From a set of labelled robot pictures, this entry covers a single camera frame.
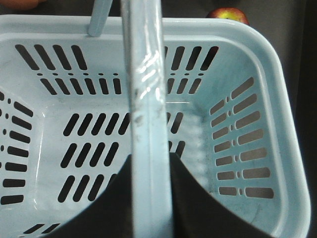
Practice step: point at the orange fruit middle right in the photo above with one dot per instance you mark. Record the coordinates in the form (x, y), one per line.
(21, 4)

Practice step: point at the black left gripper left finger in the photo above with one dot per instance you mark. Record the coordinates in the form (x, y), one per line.
(109, 216)

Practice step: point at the light blue plastic basket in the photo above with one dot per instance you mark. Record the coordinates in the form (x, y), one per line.
(79, 94)

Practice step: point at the red apple front right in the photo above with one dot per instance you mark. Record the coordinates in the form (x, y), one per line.
(230, 13)

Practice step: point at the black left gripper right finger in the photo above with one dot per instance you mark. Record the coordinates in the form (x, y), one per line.
(198, 215)

